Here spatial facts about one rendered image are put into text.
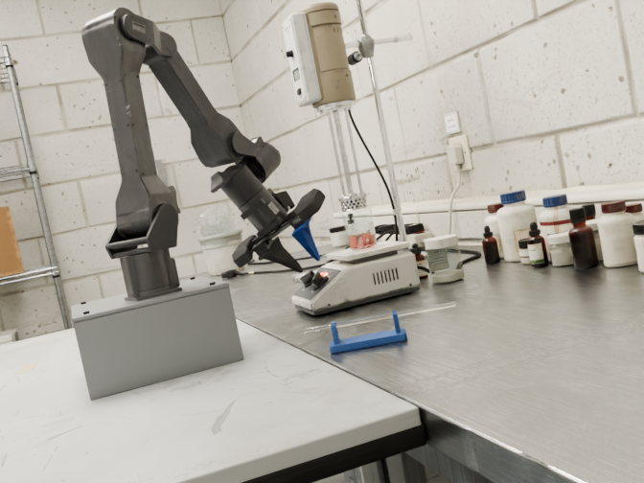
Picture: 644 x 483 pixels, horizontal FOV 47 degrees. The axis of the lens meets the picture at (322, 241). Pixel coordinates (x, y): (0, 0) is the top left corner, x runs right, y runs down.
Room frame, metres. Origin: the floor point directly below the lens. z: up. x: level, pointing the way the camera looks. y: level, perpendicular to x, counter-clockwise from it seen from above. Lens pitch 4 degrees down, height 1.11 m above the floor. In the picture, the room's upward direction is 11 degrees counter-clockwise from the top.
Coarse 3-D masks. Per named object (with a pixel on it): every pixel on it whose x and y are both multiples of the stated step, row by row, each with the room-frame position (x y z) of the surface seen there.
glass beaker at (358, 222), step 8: (352, 208) 1.29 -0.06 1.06; (360, 208) 1.29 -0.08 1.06; (368, 208) 1.29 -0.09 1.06; (344, 216) 1.30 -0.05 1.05; (352, 216) 1.29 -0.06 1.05; (360, 216) 1.28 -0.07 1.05; (368, 216) 1.29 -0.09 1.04; (344, 224) 1.31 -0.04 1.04; (352, 224) 1.29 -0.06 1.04; (360, 224) 1.28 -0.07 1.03; (368, 224) 1.29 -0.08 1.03; (352, 232) 1.29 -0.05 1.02; (360, 232) 1.28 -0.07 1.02; (368, 232) 1.29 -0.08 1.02; (352, 240) 1.29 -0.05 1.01; (360, 240) 1.28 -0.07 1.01; (368, 240) 1.29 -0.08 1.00; (376, 240) 1.30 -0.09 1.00; (352, 248) 1.30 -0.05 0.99; (360, 248) 1.29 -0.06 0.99; (368, 248) 1.29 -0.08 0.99
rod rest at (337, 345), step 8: (392, 312) 0.95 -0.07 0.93; (336, 328) 0.96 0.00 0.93; (336, 336) 0.94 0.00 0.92; (360, 336) 0.96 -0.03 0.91; (368, 336) 0.95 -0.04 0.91; (376, 336) 0.94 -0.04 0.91; (384, 336) 0.93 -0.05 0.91; (392, 336) 0.93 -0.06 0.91; (400, 336) 0.93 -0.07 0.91; (336, 344) 0.94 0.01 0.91; (344, 344) 0.93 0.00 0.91; (352, 344) 0.93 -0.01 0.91; (360, 344) 0.93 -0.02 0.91; (368, 344) 0.93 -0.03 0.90; (376, 344) 0.93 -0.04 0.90; (336, 352) 0.93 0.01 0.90
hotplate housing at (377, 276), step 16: (384, 256) 1.28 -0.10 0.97; (400, 256) 1.27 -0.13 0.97; (352, 272) 1.24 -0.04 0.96; (368, 272) 1.25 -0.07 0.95; (384, 272) 1.26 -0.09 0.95; (400, 272) 1.27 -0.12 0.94; (416, 272) 1.27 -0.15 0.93; (336, 288) 1.23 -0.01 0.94; (352, 288) 1.24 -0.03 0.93; (368, 288) 1.25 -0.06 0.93; (384, 288) 1.26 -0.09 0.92; (400, 288) 1.27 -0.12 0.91; (416, 288) 1.28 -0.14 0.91; (304, 304) 1.26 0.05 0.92; (320, 304) 1.22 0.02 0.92; (336, 304) 1.23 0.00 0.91; (352, 304) 1.24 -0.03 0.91
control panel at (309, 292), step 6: (318, 270) 1.35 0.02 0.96; (324, 270) 1.32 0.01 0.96; (330, 270) 1.29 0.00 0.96; (336, 270) 1.26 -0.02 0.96; (324, 276) 1.28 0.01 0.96; (330, 276) 1.26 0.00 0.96; (300, 288) 1.33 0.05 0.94; (306, 288) 1.30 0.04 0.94; (312, 288) 1.27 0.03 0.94; (318, 288) 1.25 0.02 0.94; (294, 294) 1.32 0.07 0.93; (300, 294) 1.30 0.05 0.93; (306, 294) 1.27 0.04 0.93; (312, 294) 1.24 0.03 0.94
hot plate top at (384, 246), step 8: (376, 248) 1.27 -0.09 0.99; (384, 248) 1.26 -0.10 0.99; (392, 248) 1.27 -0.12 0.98; (400, 248) 1.27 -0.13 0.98; (328, 256) 1.34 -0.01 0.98; (336, 256) 1.29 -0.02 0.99; (344, 256) 1.26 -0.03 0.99; (352, 256) 1.25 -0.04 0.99; (360, 256) 1.25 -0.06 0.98; (368, 256) 1.26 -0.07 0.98
